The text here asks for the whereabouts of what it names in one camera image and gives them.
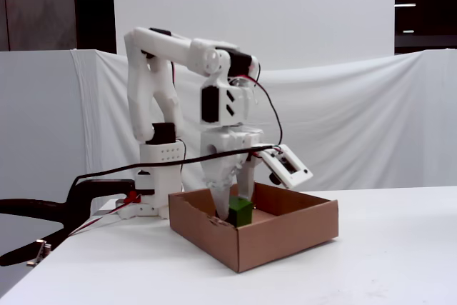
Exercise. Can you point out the white backdrop screen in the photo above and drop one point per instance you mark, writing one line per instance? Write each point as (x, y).
(250, 8)

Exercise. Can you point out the brown cardboard box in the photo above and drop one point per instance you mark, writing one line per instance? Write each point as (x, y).
(278, 233)

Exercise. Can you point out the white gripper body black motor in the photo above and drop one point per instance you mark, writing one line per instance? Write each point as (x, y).
(222, 145)

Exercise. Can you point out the dark brown door panel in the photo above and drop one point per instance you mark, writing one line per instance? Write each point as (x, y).
(39, 8)

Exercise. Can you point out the small metal bracket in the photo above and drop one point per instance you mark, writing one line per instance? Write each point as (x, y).
(40, 252)

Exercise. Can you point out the white draped cloth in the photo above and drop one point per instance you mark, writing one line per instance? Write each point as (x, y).
(339, 115)

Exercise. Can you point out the white moving gripper finger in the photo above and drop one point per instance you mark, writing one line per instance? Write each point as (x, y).
(247, 180)

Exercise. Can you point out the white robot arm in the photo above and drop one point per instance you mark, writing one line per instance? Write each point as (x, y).
(148, 80)

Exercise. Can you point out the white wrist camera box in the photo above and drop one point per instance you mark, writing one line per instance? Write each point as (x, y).
(287, 167)

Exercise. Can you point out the white fixed gripper finger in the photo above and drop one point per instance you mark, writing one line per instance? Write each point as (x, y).
(219, 190)

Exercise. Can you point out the grey partition panel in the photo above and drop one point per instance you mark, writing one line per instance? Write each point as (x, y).
(35, 123)

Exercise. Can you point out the green cube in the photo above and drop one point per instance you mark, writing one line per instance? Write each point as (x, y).
(242, 212)

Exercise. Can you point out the black clamp bar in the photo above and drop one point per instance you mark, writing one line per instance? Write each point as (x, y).
(32, 249)

